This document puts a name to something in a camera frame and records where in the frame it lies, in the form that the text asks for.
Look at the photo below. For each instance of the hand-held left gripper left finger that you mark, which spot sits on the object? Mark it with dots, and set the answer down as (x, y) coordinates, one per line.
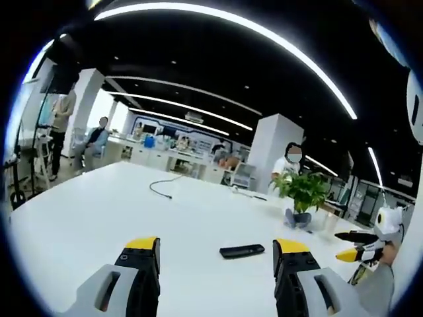
(132, 280)

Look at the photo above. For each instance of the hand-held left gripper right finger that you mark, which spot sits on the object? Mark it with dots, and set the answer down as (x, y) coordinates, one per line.
(297, 280)

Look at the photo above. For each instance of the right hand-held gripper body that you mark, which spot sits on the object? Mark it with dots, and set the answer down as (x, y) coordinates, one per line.
(387, 222)

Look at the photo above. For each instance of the black remote control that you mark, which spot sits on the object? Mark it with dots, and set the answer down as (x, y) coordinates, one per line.
(242, 251)

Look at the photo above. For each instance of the person's right hand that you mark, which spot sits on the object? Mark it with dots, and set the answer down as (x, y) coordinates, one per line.
(389, 253)

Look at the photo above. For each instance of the green potted plant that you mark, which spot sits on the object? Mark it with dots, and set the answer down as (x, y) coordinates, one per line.
(302, 195)

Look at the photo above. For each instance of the white pillar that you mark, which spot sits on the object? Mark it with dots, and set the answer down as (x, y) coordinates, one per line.
(82, 112)
(277, 148)

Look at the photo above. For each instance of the white chest-worn device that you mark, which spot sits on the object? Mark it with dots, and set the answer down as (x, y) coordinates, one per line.
(415, 107)

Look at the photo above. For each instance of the white counter with shelves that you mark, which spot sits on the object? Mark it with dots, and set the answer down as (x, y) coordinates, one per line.
(178, 155)

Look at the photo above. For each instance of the black tripod stand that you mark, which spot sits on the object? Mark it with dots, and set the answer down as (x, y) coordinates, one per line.
(18, 178)

